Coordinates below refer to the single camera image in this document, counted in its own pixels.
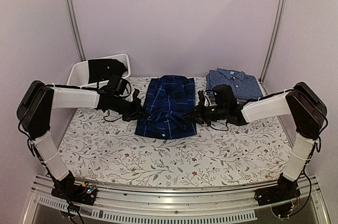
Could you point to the dark blue plaid shirt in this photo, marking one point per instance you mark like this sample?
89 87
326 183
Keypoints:
168 100

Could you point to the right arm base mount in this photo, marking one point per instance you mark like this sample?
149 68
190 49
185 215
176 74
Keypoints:
286 195

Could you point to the folded blue gingham shirt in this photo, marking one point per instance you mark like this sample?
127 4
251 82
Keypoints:
244 86

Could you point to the black shirt in bin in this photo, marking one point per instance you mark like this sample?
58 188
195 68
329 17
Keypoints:
103 69

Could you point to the aluminium frame post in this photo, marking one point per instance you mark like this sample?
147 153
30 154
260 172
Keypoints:
273 40
75 30

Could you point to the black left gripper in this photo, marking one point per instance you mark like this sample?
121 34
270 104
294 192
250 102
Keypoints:
137 108

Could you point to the floral patterned table mat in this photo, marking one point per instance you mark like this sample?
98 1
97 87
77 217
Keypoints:
101 147

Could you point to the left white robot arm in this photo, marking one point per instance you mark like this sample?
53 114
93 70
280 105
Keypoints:
35 110

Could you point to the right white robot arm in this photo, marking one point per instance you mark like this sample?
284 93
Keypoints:
300 103

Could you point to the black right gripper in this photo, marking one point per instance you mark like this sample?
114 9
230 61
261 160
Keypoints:
199 117

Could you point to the right aluminium frame post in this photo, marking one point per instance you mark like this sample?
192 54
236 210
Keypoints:
273 40

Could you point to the white plastic bin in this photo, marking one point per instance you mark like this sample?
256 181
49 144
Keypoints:
79 73

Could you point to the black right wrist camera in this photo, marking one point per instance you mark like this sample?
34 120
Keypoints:
224 96

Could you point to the left aluminium frame post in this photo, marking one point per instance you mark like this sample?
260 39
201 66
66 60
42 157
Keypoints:
75 30

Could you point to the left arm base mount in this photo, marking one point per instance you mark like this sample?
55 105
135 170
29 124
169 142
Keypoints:
83 193

